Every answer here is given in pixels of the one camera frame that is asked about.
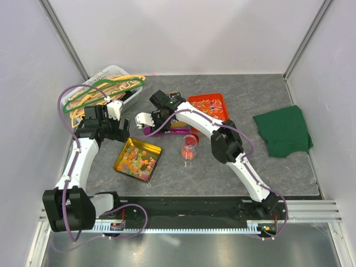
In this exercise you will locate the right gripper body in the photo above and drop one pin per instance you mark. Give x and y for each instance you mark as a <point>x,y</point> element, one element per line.
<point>158,119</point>

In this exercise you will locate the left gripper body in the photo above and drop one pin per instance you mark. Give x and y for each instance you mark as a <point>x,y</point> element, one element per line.
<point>111,126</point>

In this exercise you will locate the purple plastic scoop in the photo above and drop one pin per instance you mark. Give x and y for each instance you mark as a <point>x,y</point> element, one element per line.
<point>171,131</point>

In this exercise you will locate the gold square tin star candies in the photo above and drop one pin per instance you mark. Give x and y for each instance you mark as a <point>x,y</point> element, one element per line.
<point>138,160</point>

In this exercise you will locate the clear plastic jar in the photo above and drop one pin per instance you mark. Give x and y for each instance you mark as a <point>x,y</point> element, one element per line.
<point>188,152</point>

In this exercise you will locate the red jar lid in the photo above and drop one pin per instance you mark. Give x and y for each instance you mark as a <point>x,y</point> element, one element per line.
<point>191,139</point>

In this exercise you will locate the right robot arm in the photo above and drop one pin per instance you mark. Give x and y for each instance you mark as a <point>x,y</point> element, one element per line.
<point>226,144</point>

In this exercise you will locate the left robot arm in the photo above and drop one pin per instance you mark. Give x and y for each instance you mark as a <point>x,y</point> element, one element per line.
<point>67,206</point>

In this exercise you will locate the orange wavy clothes hanger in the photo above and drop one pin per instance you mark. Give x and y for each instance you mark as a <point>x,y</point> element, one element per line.
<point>116,89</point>

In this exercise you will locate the orange box of lollipops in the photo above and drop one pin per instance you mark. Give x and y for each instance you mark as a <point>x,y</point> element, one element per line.
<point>212,104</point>

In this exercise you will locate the green cloth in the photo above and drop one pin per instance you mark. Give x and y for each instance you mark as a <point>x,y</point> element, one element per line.
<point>284,131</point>

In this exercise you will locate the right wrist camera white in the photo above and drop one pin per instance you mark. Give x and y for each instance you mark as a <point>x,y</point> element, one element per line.
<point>144,119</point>

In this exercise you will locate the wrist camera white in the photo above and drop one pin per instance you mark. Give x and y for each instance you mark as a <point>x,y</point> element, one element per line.
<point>144,119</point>
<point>114,109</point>

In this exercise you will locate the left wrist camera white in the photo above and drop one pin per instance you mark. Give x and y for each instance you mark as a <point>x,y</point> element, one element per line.
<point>114,109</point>

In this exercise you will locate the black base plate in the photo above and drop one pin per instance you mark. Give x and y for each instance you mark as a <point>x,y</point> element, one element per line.
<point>212,212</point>

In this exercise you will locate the grey cable duct rail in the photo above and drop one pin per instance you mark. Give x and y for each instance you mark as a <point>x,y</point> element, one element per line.
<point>112,228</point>

